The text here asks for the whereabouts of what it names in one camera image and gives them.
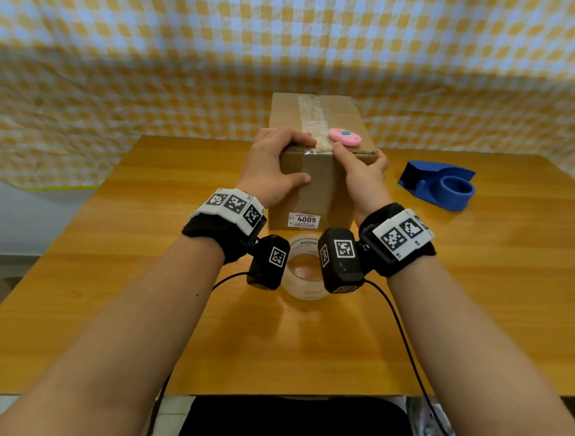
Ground black right camera cable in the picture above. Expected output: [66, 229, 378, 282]
[364, 279, 450, 436]

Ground yellow white checkered cloth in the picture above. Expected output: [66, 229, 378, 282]
[0, 0, 575, 189]

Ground black left camera cable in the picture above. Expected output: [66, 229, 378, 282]
[146, 271, 250, 436]

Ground blue tape dispenser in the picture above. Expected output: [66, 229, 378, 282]
[397, 160, 477, 212]

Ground person's left hand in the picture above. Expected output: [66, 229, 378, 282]
[237, 127, 317, 210]

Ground black left wristband white markers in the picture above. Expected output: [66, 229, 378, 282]
[181, 187, 268, 265]

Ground pink oval cutter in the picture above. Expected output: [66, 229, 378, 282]
[328, 127, 362, 148]

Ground person's right hand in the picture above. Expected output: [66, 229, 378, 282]
[331, 141, 395, 229]

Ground person's black trousers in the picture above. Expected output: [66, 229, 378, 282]
[178, 395, 414, 436]

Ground black right wristband white markers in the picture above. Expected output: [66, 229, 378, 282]
[358, 202, 437, 278]

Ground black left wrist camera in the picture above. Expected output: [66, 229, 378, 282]
[246, 234, 292, 292]

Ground person's right forearm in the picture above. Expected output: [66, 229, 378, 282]
[386, 256, 575, 436]

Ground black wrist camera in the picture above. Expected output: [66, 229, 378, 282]
[246, 234, 292, 292]
[317, 228, 365, 295]

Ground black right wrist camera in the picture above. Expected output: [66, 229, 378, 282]
[317, 228, 365, 295]

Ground brown cardboard box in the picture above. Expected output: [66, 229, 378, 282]
[268, 92, 378, 231]

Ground clear tape roll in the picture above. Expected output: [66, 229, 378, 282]
[278, 233, 331, 301]

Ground black wristband white markers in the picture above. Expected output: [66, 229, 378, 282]
[181, 187, 268, 265]
[358, 202, 437, 278]

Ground black camera cable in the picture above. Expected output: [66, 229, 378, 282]
[146, 271, 250, 436]
[364, 279, 450, 436]

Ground person's left forearm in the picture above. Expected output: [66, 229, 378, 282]
[0, 235, 225, 436]

